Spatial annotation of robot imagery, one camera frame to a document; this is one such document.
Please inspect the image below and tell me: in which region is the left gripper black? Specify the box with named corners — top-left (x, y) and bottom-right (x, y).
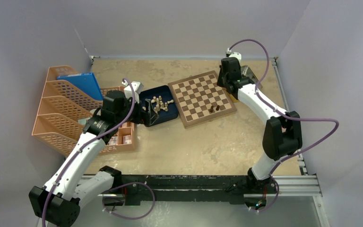
top-left (115, 94), bottom-right (157, 125)

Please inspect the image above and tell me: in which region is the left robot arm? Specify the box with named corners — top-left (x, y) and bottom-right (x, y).
top-left (29, 86), bottom-right (147, 227)

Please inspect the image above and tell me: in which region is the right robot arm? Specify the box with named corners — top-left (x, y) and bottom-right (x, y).
top-left (217, 57), bottom-right (303, 192)

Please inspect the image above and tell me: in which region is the wooden chess board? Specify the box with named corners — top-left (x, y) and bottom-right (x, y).
top-left (168, 70), bottom-right (237, 129)

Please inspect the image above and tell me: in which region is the yellow metal tin tray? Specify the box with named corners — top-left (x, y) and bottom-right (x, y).
top-left (228, 65), bottom-right (259, 102)

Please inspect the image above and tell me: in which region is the dark blue square tray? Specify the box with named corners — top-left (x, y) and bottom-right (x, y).
top-left (139, 85), bottom-right (179, 127)

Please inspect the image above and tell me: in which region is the peach desk organizer tray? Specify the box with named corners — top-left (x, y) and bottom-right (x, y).
top-left (98, 86), bottom-right (138, 154)

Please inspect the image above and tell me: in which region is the blue folder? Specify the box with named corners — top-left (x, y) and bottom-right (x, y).
top-left (56, 72), bottom-right (104, 101)

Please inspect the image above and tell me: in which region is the peach file rack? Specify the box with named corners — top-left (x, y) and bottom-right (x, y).
top-left (32, 65), bottom-right (102, 157)

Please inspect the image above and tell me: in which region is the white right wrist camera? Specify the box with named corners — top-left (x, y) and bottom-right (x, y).
top-left (226, 51), bottom-right (242, 63)

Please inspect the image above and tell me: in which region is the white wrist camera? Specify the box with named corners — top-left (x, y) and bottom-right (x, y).
top-left (226, 51), bottom-right (242, 63)
top-left (122, 81), bottom-right (144, 103)

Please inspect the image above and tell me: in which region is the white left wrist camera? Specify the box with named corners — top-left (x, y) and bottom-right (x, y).
top-left (122, 81), bottom-right (144, 103)

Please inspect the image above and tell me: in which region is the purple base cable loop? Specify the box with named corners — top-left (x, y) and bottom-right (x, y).
top-left (101, 182), bottom-right (156, 220)

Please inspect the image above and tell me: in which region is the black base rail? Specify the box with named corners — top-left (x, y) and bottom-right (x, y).
top-left (78, 174), bottom-right (323, 208)

